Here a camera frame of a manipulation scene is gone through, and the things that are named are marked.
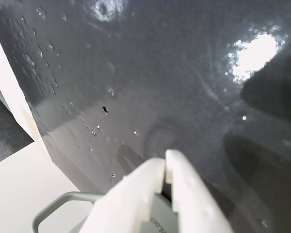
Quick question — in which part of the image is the sage green metal mug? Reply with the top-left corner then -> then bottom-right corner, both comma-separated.
32,191 -> 179,233

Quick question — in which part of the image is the dark glossy table mat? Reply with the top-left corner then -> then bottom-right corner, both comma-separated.
0,0 -> 291,233

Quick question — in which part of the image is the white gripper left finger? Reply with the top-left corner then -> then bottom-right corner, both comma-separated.
79,157 -> 166,233

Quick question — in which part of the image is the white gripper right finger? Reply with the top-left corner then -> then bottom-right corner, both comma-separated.
165,149 -> 234,233

